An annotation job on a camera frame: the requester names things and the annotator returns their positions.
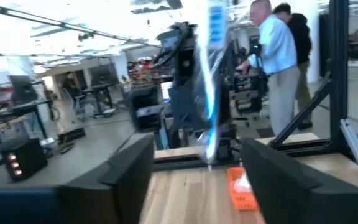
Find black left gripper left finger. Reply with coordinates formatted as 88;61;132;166
57;134;155;224

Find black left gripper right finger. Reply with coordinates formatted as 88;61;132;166
240;138;358;224

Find toothbrush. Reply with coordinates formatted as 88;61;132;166
195;0;230;164

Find clear bag of cotton balls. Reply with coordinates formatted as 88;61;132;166
232;173;254;194

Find orange plastic basket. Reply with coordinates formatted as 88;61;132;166
227;167;260;212

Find person's hand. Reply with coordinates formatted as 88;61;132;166
235;60;251;74

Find black floor box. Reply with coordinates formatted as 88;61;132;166
57;125;86;145

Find office chair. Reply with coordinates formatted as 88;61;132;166
63;88;88;123

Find black height-adjustable desk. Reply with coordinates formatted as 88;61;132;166
82;82;119;118
9;98;57;139

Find person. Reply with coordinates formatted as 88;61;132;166
61;71;84;102
272;2;313;131
235;0;301;137

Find black computer tower red lights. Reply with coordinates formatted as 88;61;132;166
0;138;48;182

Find black ceiling-mounted device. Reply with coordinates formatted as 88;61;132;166
77;32;95;42

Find long ceiling light bar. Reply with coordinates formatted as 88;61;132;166
0;1;163;49

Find wooden-top workbench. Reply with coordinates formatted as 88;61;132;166
0;115;28;146

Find dark background monitor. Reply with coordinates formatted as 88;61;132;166
9;74;39;104

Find silver aluminium post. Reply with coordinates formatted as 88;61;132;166
339;119;358;172

